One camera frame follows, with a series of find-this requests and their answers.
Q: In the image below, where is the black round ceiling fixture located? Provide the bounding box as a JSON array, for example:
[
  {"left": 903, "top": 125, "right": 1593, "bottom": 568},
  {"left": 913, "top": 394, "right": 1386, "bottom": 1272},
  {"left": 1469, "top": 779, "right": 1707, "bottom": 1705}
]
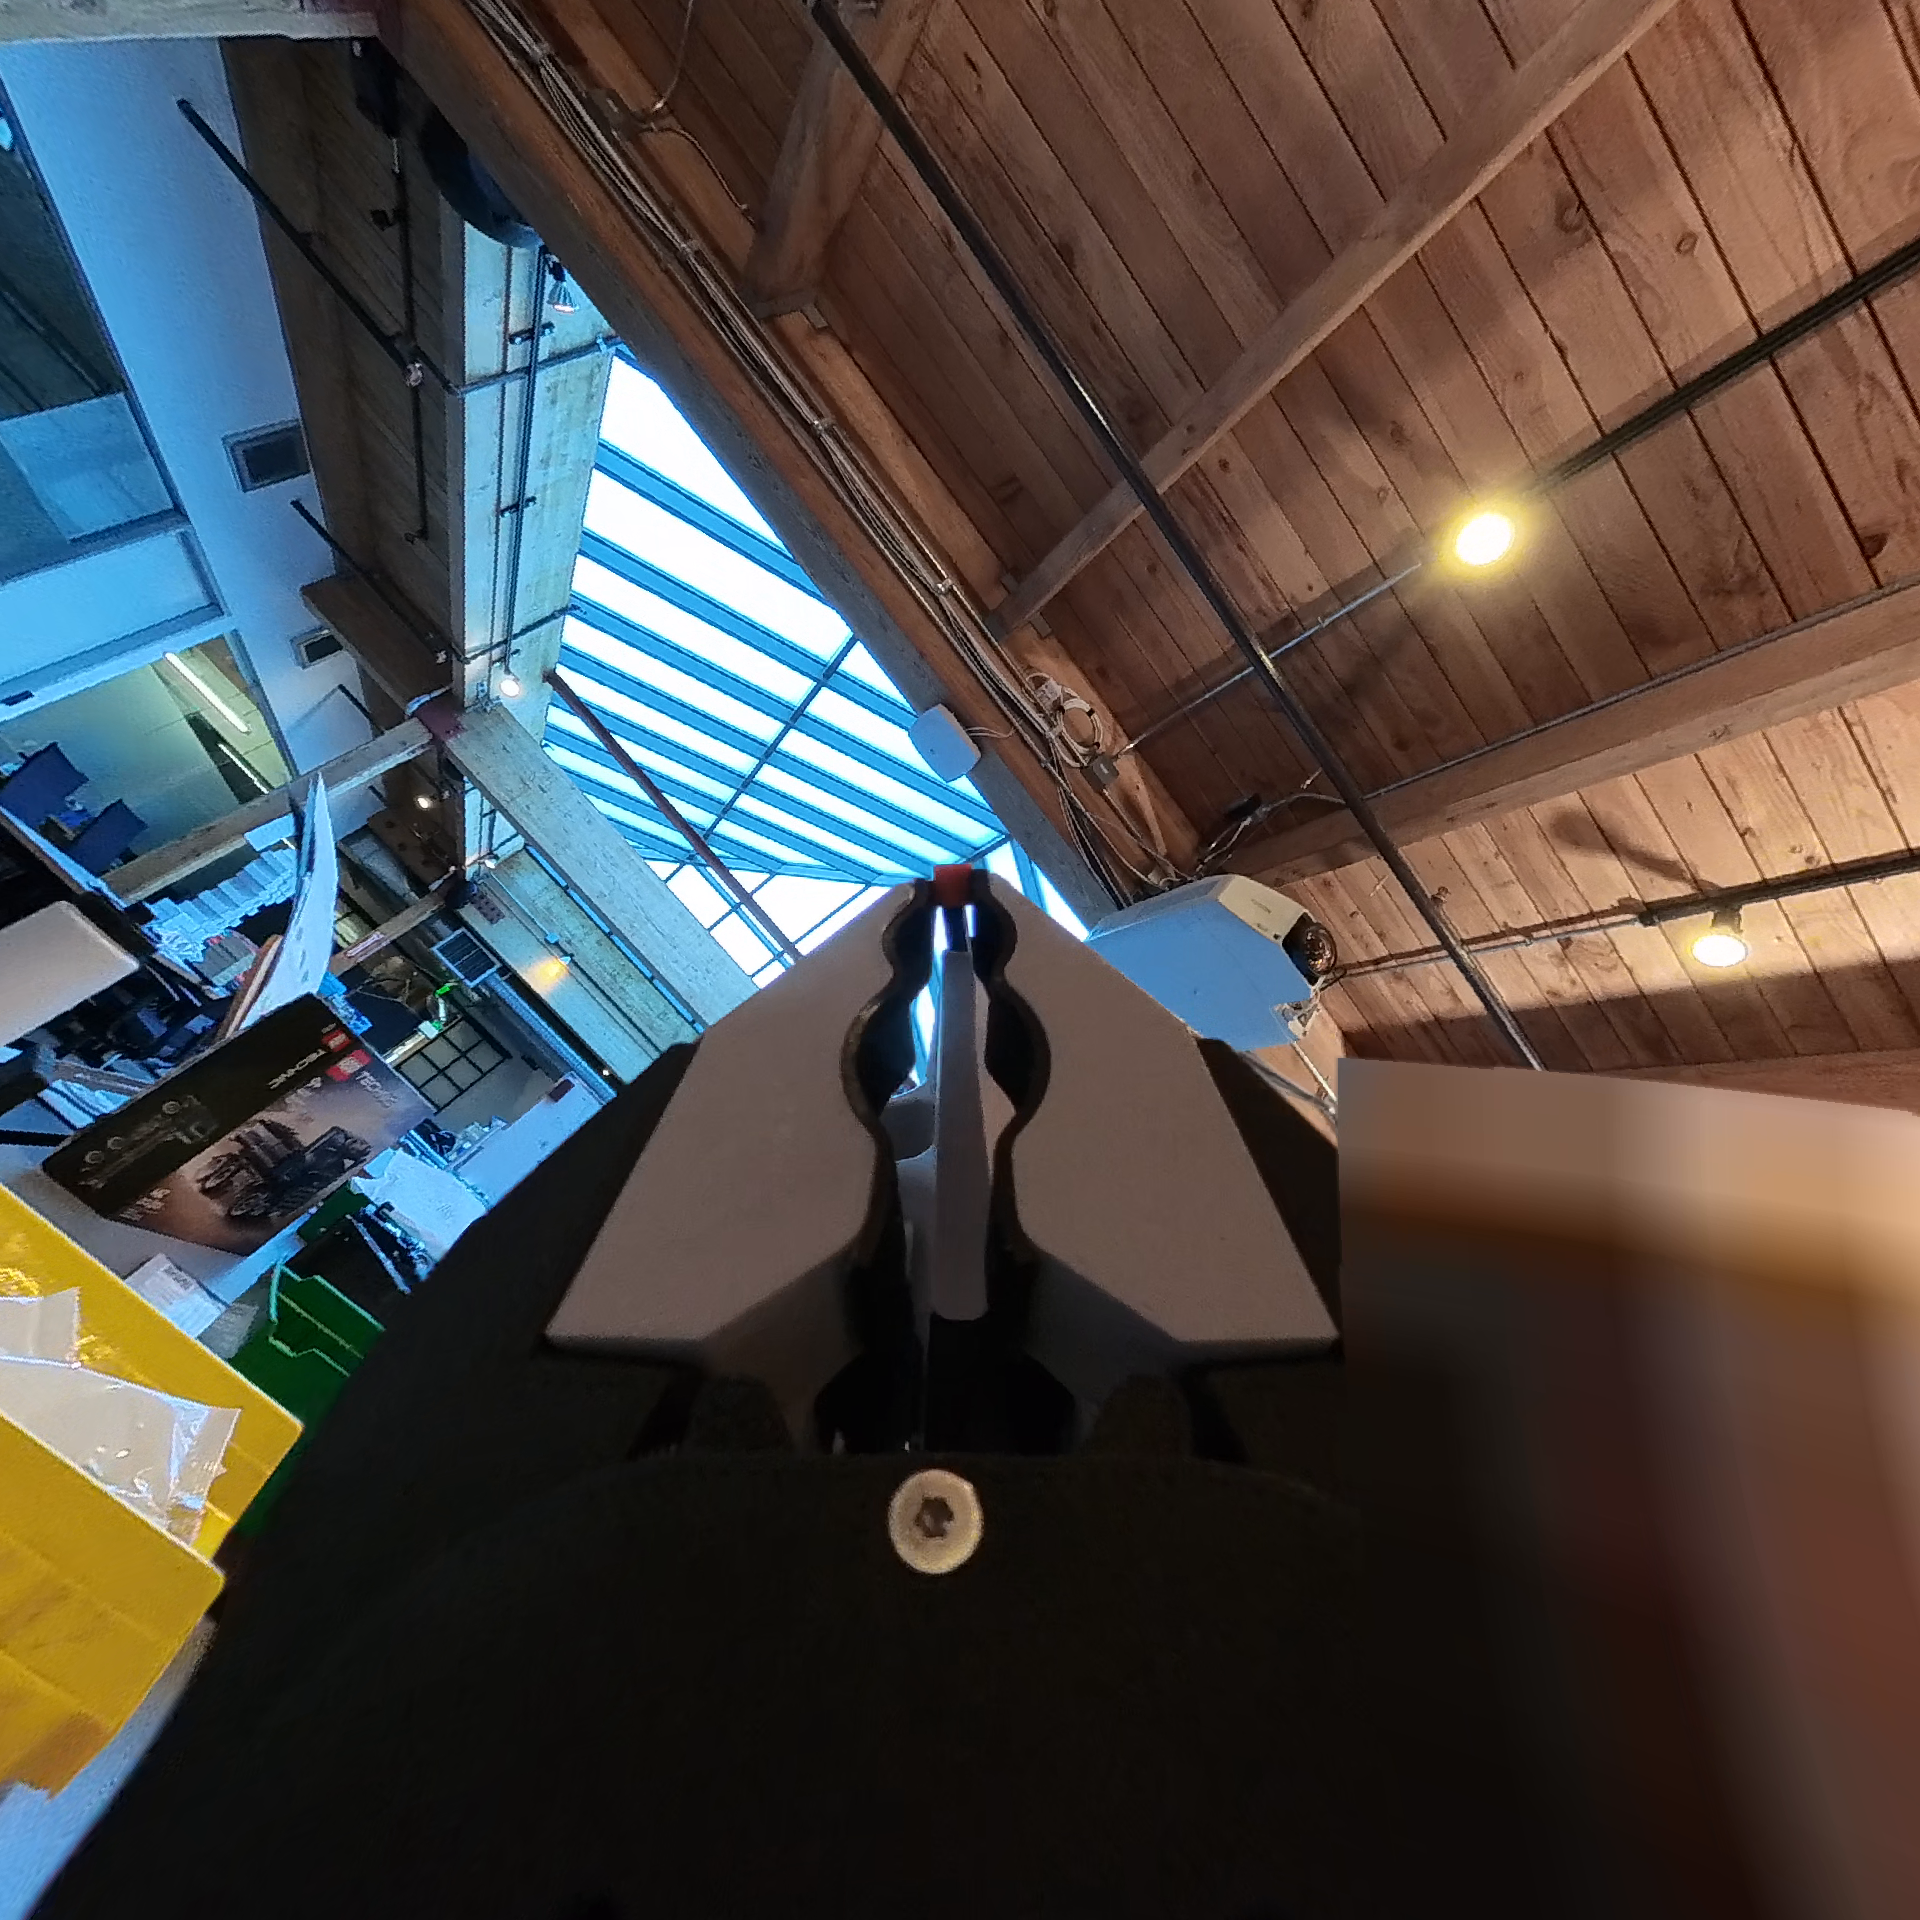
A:
[{"left": 415, "top": 108, "right": 542, "bottom": 251}]

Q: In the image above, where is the bright ceiling spotlight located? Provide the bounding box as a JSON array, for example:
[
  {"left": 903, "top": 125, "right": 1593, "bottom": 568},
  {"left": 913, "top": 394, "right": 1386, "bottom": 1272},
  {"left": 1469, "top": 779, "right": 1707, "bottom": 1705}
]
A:
[{"left": 1440, "top": 494, "right": 1529, "bottom": 582}]

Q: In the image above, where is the black lighting track rail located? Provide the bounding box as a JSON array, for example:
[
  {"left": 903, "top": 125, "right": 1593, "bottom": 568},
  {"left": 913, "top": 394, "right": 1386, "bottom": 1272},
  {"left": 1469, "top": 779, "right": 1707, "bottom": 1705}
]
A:
[
  {"left": 1638, "top": 846, "right": 1920, "bottom": 930},
  {"left": 1541, "top": 240, "right": 1920, "bottom": 490}
]

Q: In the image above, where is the green plastic bin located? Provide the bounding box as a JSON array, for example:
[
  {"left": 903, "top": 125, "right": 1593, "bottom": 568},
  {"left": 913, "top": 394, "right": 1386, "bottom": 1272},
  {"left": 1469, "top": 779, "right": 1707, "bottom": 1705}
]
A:
[{"left": 227, "top": 1255, "right": 391, "bottom": 1428}]

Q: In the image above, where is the glass skylight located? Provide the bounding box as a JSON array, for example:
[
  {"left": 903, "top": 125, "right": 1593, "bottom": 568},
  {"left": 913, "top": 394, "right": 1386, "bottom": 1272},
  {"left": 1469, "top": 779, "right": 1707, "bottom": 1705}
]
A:
[{"left": 542, "top": 352, "right": 1097, "bottom": 991}]

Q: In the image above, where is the black toy set box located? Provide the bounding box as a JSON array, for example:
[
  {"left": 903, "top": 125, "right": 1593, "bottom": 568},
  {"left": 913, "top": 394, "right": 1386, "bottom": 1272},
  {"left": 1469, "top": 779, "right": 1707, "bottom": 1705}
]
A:
[{"left": 42, "top": 991, "right": 437, "bottom": 1260}]

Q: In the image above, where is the clear plastic bag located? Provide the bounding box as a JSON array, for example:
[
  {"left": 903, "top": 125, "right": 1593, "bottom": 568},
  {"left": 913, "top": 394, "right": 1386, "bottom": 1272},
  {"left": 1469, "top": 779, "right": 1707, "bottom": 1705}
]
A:
[{"left": 0, "top": 1282, "right": 242, "bottom": 1547}]

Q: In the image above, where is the ceiling junction box with cables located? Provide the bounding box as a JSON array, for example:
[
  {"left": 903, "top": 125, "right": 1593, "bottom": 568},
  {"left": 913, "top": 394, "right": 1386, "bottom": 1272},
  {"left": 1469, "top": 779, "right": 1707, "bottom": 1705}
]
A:
[{"left": 1025, "top": 677, "right": 1129, "bottom": 790}]

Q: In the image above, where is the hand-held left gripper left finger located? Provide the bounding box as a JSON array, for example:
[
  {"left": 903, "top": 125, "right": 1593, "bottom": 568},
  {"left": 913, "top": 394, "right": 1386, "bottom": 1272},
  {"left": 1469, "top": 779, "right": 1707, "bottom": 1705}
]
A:
[{"left": 545, "top": 879, "right": 940, "bottom": 1453}]

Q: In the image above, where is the white flat panel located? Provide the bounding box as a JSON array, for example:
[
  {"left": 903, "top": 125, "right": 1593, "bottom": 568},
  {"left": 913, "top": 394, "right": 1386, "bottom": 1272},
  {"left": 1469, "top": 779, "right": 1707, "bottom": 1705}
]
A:
[{"left": 0, "top": 899, "right": 140, "bottom": 1043}]

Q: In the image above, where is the yellow plastic bin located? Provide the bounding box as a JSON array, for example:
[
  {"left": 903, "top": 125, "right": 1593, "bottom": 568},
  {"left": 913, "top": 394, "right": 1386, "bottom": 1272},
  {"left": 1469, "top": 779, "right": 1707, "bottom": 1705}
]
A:
[{"left": 0, "top": 1182, "right": 305, "bottom": 1802}]

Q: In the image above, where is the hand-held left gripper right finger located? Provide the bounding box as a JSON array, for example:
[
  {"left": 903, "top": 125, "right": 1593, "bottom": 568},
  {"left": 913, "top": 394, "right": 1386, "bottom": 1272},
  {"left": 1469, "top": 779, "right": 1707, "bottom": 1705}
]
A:
[{"left": 960, "top": 874, "right": 1340, "bottom": 1453}]

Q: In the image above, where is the white bent sheet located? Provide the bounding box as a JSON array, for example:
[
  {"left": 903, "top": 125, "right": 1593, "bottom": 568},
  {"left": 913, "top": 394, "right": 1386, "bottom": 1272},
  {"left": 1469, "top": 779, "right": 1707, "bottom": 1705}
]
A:
[{"left": 223, "top": 771, "right": 344, "bottom": 1038}]

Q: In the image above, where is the white security camera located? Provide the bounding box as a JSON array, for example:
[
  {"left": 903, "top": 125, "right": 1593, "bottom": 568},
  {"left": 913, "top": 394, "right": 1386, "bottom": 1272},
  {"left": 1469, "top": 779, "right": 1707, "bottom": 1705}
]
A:
[{"left": 1082, "top": 874, "right": 1341, "bottom": 1051}]

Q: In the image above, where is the long black ceiling pipe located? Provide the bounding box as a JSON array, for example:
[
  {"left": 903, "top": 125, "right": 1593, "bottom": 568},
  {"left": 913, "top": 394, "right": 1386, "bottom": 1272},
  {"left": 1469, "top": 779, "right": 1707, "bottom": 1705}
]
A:
[{"left": 809, "top": 0, "right": 1547, "bottom": 1070}]

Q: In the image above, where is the red diagonal rod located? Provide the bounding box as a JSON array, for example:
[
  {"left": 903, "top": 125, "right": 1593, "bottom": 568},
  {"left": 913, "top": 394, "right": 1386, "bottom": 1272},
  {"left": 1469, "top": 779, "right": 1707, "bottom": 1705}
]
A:
[{"left": 542, "top": 669, "right": 799, "bottom": 965}]

